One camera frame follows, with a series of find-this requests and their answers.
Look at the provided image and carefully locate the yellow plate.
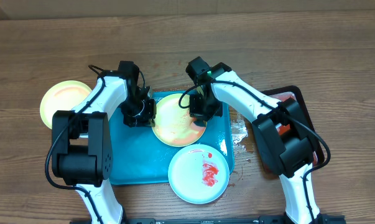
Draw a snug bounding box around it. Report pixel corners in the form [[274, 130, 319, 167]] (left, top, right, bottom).
[[40, 80, 91, 129]]

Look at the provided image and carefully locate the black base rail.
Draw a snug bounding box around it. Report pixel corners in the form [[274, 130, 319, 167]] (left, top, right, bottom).
[[70, 214, 346, 224]]

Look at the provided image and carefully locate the black tray with red liquid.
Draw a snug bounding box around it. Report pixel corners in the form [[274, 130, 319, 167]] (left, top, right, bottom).
[[262, 85, 325, 166]]

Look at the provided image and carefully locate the light blue plate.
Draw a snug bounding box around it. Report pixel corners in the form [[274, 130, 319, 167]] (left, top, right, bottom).
[[168, 144, 230, 204]]

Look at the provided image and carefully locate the yellow-green plate top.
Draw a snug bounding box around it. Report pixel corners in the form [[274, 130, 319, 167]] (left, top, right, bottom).
[[152, 93, 206, 147]]

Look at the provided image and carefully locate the pink and black sponge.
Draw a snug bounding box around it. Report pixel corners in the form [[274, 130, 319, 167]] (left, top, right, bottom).
[[193, 119, 206, 127]]

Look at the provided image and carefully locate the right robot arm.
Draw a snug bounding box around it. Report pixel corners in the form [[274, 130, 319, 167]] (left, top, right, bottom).
[[179, 57, 320, 223]]

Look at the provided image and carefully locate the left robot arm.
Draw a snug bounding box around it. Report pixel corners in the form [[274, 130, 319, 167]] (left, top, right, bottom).
[[45, 61, 155, 223]]

